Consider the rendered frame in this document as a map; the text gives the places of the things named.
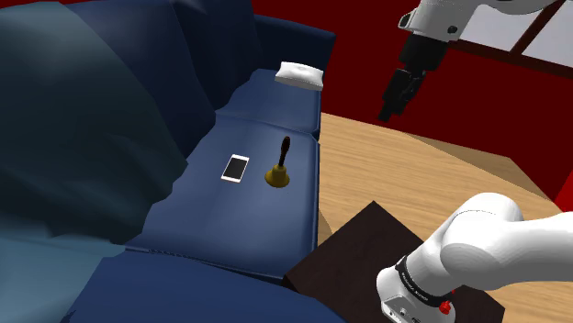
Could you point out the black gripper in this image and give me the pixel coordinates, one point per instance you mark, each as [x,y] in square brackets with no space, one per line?
[421,53]

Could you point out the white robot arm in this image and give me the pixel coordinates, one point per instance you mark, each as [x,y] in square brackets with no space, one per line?
[483,241]

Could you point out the white pillow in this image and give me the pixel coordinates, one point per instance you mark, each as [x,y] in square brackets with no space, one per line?
[299,75]

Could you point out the white smartphone with black screen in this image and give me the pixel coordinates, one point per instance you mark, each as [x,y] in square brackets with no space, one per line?
[235,168]

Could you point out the dark blue sofa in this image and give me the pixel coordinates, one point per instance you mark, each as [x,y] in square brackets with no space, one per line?
[250,210]

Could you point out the dark teal blanket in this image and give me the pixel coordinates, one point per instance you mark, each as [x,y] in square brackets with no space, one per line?
[76,134]

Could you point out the window with dark red frame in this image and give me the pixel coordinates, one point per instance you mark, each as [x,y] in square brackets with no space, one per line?
[497,31]

